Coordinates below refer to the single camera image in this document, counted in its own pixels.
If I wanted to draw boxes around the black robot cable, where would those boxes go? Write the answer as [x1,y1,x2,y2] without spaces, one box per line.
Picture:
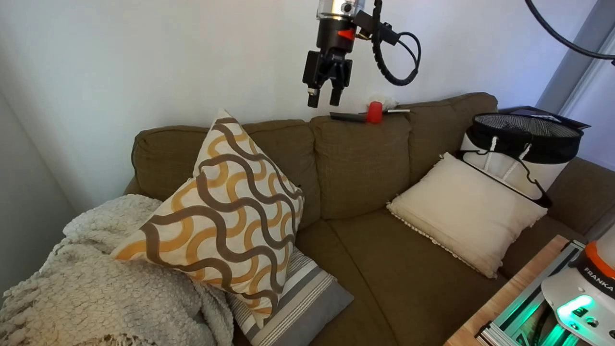
[368,0,615,89]

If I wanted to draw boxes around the cream knitted blanket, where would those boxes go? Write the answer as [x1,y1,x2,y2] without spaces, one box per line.
[0,192,237,346]

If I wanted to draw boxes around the wavy brown yellow patterned pillow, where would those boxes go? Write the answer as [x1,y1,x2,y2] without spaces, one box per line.
[112,110,308,329]

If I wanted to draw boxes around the black and white fabric hamper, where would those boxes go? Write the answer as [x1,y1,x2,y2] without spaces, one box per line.
[460,104,593,208]

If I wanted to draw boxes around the grey door frame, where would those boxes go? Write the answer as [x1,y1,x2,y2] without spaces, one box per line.
[537,0,615,121]

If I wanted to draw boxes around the olive brown fabric sofa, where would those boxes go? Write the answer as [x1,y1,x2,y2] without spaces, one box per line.
[124,92,615,346]

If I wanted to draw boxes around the plain cream pillow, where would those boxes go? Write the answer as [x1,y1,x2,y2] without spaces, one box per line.
[385,150,550,281]

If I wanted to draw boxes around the aluminium profile frame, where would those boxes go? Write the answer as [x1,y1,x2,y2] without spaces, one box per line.
[479,238,587,346]

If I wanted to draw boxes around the grey white striped pillow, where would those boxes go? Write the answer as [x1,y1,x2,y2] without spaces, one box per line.
[229,246,356,346]

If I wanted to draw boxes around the red cylindrical object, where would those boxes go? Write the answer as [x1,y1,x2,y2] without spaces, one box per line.
[364,100,387,125]

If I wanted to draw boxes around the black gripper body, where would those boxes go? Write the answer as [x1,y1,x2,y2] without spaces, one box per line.
[316,17,360,64]

